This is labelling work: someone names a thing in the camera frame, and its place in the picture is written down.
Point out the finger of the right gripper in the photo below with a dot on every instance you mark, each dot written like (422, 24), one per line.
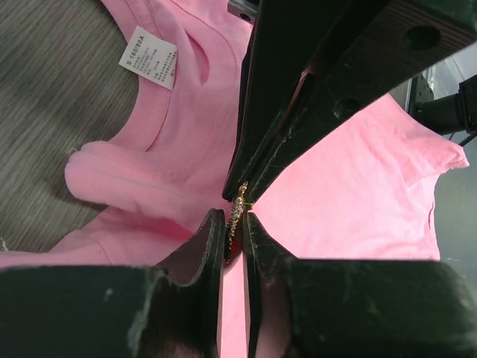
(294, 89)
(404, 38)

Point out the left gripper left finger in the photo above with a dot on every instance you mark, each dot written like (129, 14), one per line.
(172, 309)

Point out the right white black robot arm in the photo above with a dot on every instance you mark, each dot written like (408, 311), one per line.
(450, 114)

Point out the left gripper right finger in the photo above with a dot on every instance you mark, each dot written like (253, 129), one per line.
(351, 308)

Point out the cream flower brooch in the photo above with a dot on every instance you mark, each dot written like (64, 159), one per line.
(239, 205)

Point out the pink t-shirt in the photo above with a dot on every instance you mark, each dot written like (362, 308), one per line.
(364, 192)

